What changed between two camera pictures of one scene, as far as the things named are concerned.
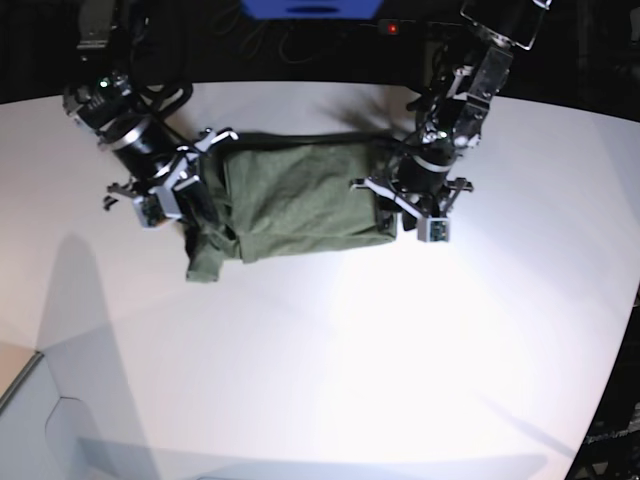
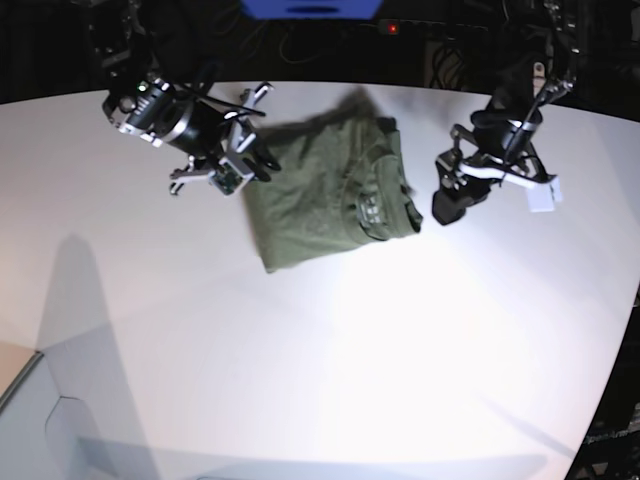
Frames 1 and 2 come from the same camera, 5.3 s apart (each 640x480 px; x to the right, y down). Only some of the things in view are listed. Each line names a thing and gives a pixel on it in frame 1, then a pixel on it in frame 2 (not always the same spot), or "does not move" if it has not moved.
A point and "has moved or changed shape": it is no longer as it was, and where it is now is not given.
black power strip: x=419 y=31 does not move
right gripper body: x=428 y=203 -> x=465 y=169
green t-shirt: x=281 y=194 has moved or changed shape
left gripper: x=175 y=173 -> x=240 y=135
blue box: x=312 y=9 does not move
